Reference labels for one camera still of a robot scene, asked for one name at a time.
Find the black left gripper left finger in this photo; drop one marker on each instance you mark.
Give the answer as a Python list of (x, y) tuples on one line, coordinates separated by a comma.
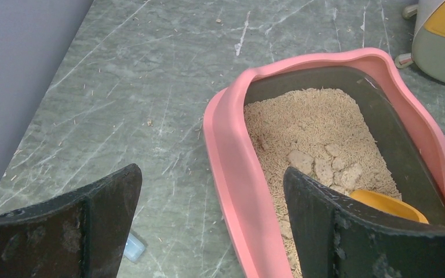
[(81, 233)]

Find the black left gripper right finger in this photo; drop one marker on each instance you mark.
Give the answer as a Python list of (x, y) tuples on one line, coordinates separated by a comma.
[(337, 236)]

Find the yellow litter scoop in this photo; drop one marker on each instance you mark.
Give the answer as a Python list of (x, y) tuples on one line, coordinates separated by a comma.
[(389, 205)]

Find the pink cat litter box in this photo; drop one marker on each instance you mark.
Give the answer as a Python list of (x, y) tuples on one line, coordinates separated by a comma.
[(407, 136)]

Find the beige cat litter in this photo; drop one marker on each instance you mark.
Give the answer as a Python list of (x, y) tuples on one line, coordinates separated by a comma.
[(322, 133)]

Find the small light blue object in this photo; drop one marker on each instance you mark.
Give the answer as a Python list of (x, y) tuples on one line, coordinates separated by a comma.
[(134, 248)]

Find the round pastel drawer cabinet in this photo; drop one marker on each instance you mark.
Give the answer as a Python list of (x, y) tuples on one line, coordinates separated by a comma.
[(428, 44)]

